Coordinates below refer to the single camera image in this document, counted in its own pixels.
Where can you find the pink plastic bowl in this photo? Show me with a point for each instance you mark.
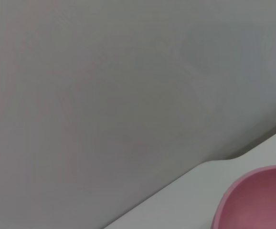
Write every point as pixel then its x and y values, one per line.
pixel 259 202

